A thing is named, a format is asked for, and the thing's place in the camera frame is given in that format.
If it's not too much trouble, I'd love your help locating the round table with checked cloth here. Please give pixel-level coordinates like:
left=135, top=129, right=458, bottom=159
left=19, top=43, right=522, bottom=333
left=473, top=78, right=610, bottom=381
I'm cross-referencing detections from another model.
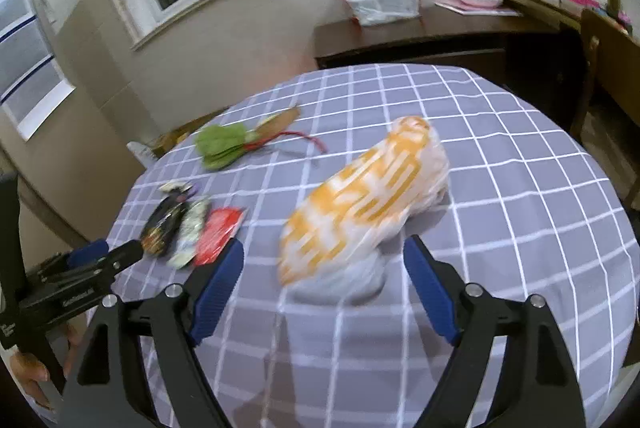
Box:
left=65, top=63, right=640, bottom=428

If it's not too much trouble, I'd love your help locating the pink place mat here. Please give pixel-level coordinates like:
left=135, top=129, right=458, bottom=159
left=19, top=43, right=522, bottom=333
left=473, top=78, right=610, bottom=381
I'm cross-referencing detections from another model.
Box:
left=435, top=0, right=521, bottom=16

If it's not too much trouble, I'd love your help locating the small red wrapper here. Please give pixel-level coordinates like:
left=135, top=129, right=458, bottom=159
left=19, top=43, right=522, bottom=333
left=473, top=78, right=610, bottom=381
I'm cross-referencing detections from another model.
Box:
left=194, top=207, right=248, bottom=266

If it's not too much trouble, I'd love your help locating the dark snack packet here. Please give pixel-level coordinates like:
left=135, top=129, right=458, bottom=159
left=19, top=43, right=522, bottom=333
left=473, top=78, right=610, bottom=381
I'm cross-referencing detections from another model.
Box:
left=140, top=195, right=188, bottom=256

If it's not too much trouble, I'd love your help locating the silver green wrapper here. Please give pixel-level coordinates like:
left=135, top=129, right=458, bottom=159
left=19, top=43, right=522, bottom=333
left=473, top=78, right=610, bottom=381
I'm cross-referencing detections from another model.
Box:
left=167, top=195, right=211, bottom=270

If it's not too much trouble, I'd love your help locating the wooden chair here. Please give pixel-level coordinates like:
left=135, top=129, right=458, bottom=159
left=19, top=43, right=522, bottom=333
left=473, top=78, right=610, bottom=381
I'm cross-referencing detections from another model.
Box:
left=570, top=8, right=640, bottom=209

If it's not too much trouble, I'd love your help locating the wooden desk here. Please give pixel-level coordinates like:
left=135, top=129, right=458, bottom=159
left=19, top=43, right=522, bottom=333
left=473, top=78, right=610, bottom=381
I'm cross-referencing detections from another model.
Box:
left=490, top=0, right=640, bottom=119

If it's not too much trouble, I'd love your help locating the yellow and white plastic bag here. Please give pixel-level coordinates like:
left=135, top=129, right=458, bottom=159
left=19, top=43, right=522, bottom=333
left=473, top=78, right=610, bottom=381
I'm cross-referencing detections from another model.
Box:
left=277, top=115, right=451, bottom=304

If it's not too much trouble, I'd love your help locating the white printed sheet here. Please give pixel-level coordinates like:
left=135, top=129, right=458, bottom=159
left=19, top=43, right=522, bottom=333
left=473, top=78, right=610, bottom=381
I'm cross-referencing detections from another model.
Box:
left=0, top=58, right=76, bottom=141

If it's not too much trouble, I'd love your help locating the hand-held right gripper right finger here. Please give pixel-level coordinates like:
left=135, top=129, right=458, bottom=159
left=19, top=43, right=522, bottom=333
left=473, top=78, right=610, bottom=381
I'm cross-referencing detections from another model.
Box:
left=402, top=235, right=588, bottom=428

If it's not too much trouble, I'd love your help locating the large cardboard box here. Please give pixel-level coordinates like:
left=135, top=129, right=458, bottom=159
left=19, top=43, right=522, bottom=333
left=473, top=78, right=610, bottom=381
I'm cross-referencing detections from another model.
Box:
left=147, top=107, right=232, bottom=159

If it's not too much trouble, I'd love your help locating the dark wooden side table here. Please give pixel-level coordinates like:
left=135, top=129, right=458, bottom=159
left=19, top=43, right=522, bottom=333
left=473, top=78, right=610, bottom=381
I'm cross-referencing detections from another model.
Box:
left=313, top=5, right=576, bottom=74

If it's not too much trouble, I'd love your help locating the brown flat scrap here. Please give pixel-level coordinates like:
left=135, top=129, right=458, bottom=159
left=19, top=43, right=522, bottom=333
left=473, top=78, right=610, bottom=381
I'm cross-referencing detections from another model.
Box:
left=255, top=106, right=302, bottom=141

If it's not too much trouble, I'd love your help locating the green leafy vegetable scrap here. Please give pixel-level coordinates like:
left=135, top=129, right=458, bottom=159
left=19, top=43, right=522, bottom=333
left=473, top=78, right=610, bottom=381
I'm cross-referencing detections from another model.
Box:
left=194, top=124, right=328, bottom=171

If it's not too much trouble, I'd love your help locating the person's left hand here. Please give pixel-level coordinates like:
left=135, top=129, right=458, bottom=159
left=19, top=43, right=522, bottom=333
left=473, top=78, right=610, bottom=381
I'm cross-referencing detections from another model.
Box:
left=9, top=322, right=82, bottom=409

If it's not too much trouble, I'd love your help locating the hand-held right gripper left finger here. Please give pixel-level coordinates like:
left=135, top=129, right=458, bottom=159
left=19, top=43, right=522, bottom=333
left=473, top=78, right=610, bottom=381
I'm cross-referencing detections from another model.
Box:
left=62, top=238, right=246, bottom=428

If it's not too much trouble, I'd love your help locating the white patterned card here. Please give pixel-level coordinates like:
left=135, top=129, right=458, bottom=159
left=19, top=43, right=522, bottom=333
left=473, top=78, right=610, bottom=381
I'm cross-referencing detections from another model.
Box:
left=127, top=140, right=151, bottom=169

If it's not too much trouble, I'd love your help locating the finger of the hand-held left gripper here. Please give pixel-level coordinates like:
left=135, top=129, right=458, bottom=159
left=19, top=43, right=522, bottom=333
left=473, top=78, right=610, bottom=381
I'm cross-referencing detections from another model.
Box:
left=37, top=240, right=143, bottom=294
left=40, top=239, right=110, bottom=273

